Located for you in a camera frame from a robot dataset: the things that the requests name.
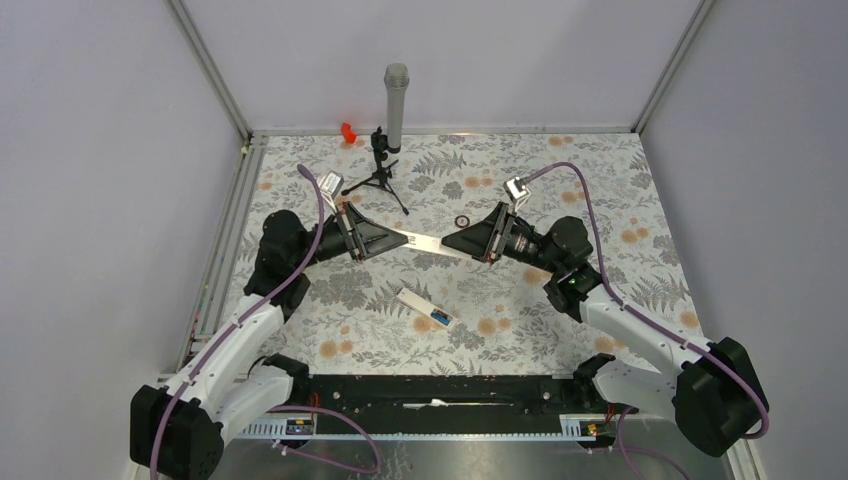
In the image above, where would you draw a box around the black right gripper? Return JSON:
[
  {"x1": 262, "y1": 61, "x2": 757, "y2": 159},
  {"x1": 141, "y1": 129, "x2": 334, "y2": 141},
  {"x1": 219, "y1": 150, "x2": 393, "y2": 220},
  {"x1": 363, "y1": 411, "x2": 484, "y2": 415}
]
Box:
[{"x1": 442, "y1": 202, "x2": 563, "y2": 276}]

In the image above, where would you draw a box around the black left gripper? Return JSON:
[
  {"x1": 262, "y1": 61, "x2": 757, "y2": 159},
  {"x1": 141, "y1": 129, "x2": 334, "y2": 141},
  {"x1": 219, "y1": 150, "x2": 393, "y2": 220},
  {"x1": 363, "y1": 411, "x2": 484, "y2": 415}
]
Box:
[{"x1": 293, "y1": 200, "x2": 408, "y2": 270}]

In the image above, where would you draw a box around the white remote battery cover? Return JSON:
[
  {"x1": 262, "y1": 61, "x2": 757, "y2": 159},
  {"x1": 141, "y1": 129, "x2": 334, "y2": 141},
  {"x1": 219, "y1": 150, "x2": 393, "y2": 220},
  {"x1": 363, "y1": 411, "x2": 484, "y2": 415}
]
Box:
[{"x1": 403, "y1": 232, "x2": 471, "y2": 260}]

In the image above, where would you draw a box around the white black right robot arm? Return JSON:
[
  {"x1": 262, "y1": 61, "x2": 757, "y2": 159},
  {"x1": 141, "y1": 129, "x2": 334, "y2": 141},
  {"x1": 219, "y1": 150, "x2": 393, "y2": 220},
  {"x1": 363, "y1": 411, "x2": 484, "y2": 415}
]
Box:
[{"x1": 440, "y1": 203, "x2": 769, "y2": 457}]

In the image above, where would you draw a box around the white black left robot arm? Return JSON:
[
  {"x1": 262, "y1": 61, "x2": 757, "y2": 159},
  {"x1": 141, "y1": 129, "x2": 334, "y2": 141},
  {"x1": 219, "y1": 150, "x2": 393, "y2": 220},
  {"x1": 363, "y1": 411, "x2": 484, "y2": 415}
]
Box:
[{"x1": 129, "y1": 204, "x2": 409, "y2": 479}]

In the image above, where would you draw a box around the brown poker chip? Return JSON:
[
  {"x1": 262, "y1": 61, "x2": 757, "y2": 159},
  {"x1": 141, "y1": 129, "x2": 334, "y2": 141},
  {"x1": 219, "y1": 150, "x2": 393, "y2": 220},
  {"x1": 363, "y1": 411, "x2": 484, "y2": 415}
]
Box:
[{"x1": 454, "y1": 215, "x2": 470, "y2": 228}]

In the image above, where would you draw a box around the black microphone stand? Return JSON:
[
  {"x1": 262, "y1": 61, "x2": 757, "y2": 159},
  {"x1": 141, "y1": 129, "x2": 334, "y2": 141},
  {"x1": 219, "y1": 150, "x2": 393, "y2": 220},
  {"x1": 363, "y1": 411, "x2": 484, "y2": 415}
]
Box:
[{"x1": 341, "y1": 126, "x2": 410, "y2": 215}]

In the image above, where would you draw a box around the orange plastic clip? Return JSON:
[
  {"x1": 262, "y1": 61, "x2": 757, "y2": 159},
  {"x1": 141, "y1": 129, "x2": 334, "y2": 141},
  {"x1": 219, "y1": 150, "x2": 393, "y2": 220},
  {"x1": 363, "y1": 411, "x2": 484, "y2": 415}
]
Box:
[{"x1": 340, "y1": 122, "x2": 358, "y2": 145}]

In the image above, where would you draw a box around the grey microphone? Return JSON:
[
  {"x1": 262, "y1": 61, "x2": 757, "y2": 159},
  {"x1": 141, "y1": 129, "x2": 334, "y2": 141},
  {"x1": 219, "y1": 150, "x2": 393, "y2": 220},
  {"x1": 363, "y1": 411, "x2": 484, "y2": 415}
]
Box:
[{"x1": 384, "y1": 62, "x2": 410, "y2": 153}]

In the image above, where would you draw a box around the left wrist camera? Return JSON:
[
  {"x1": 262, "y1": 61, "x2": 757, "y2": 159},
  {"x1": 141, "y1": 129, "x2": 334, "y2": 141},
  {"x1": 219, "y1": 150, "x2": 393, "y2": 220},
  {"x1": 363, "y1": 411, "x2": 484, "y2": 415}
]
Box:
[{"x1": 318, "y1": 171, "x2": 344, "y2": 211}]

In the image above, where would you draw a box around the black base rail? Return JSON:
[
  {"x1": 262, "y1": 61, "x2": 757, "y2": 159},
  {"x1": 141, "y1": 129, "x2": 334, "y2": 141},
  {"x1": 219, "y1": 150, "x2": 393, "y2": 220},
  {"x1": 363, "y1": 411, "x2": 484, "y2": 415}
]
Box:
[{"x1": 248, "y1": 374, "x2": 641, "y2": 437}]

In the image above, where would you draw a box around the slotted grey cable duct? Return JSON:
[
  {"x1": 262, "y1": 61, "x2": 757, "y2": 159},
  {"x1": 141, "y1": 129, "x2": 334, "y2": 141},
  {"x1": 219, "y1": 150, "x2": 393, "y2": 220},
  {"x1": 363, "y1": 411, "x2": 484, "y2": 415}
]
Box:
[{"x1": 236, "y1": 415, "x2": 602, "y2": 444}]

